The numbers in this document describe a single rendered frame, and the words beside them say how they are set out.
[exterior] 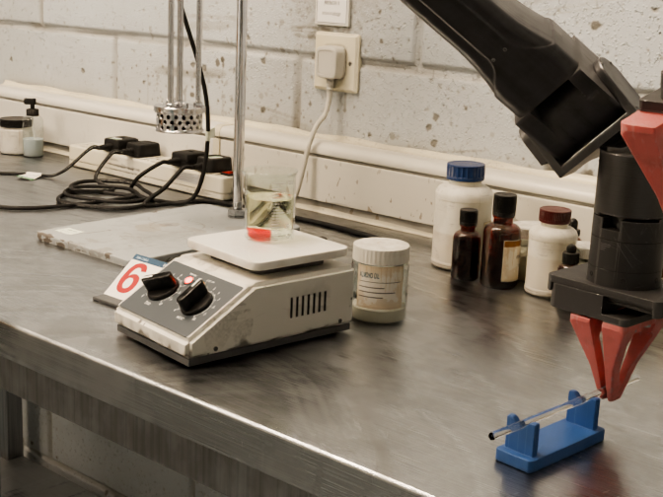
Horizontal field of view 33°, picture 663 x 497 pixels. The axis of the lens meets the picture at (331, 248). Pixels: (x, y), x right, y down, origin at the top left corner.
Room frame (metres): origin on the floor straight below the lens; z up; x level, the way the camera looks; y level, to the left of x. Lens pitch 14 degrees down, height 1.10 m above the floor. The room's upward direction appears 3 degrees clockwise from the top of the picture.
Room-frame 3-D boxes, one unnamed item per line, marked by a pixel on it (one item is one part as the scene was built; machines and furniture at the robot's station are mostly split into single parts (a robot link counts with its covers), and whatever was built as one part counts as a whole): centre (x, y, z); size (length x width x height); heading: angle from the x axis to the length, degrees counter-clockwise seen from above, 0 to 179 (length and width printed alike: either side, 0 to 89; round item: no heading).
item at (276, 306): (1.05, 0.08, 0.79); 0.22 x 0.13 x 0.08; 132
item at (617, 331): (0.86, -0.23, 0.82); 0.07 x 0.07 x 0.09; 45
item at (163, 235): (1.44, 0.21, 0.76); 0.30 x 0.20 x 0.01; 139
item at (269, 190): (1.08, 0.07, 0.87); 0.06 x 0.05 x 0.08; 119
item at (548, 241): (1.24, -0.25, 0.80); 0.06 x 0.06 x 0.10
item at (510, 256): (1.27, -0.20, 0.80); 0.04 x 0.04 x 0.11
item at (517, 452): (0.80, -0.18, 0.77); 0.10 x 0.03 x 0.04; 135
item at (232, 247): (1.07, 0.06, 0.83); 0.12 x 0.12 x 0.01; 42
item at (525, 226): (1.31, -0.24, 0.78); 0.06 x 0.06 x 0.07
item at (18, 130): (2.05, 0.59, 0.78); 0.06 x 0.06 x 0.06
